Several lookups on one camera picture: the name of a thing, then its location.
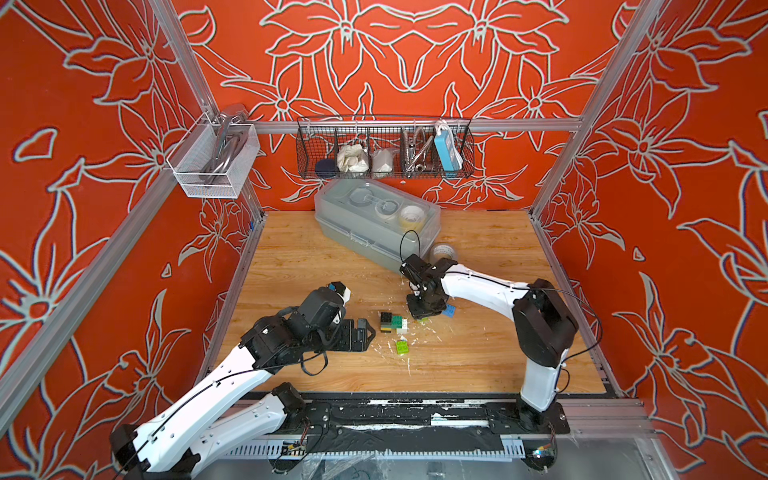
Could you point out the clear tape roll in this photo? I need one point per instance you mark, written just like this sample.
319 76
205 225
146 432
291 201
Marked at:
443 251

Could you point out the dark round object in basket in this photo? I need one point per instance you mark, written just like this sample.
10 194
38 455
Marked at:
326 168

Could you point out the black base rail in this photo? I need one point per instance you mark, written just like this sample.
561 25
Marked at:
412 424

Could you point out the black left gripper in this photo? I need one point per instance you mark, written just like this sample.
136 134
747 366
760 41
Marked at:
350 344

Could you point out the black wire basket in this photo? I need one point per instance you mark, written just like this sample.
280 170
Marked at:
389 146

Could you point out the blue white box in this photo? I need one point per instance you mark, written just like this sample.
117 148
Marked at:
450 158

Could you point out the aluminium rear crossbar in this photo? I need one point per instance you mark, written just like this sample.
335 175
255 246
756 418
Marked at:
475 125

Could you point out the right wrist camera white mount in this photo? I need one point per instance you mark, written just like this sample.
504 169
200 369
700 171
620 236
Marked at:
416 270

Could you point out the white lego brick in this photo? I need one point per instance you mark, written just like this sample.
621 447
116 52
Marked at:
403 327

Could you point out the clear acrylic wall bin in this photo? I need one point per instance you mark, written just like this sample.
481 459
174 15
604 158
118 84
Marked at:
213 161

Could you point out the metal tongs in basket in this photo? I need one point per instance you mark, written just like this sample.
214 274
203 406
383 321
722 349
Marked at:
417 145

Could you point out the aluminium frame post right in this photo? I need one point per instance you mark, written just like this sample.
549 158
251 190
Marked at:
626 47

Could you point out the grey plastic storage box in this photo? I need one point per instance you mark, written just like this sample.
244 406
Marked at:
361 215

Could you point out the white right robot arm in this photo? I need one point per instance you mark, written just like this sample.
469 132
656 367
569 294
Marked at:
545 327

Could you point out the yellow tape roll in box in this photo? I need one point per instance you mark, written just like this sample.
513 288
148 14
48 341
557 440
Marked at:
412 217

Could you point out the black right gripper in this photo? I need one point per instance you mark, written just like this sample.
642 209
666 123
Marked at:
417 315

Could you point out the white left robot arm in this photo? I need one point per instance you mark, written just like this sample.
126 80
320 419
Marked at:
181 441

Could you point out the blue long lego brick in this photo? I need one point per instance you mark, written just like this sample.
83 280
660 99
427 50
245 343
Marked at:
449 310

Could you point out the white crumpled cloth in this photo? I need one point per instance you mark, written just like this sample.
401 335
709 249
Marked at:
352 159

